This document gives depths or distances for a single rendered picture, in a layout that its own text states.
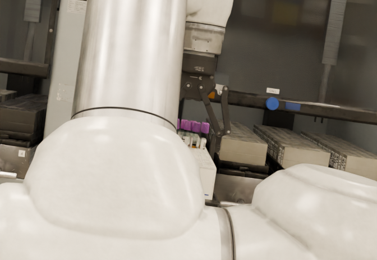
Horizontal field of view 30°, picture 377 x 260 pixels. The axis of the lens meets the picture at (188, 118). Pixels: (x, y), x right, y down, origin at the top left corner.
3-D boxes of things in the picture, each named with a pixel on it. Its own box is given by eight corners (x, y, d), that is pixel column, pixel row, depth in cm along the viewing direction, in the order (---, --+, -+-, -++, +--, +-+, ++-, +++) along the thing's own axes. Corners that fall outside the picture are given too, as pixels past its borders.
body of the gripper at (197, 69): (178, 50, 136) (171, 98, 136) (221, 56, 136) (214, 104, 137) (176, 50, 143) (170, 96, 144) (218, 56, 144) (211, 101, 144)
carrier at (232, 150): (263, 168, 170) (267, 143, 170) (265, 169, 168) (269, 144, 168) (216, 161, 170) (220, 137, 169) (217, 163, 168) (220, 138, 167)
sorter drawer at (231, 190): (194, 159, 229) (198, 132, 228) (237, 165, 230) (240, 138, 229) (211, 208, 157) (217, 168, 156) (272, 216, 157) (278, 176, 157)
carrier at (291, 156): (325, 176, 171) (329, 152, 171) (327, 177, 169) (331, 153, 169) (278, 169, 171) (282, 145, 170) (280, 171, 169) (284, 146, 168)
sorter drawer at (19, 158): (24, 136, 226) (27, 109, 225) (67, 142, 227) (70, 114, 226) (-40, 174, 154) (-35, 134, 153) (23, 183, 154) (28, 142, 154)
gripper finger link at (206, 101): (194, 85, 142) (201, 82, 142) (216, 136, 143) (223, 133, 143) (196, 86, 138) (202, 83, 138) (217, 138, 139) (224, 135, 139)
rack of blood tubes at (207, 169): (156, 168, 153) (160, 140, 152) (201, 174, 153) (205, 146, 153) (155, 196, 123) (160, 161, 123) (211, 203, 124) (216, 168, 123)
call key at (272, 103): (264, 108, 166) (266, 96, 166) (277, 110, 166) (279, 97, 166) (265, 109, 165) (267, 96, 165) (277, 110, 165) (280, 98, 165)
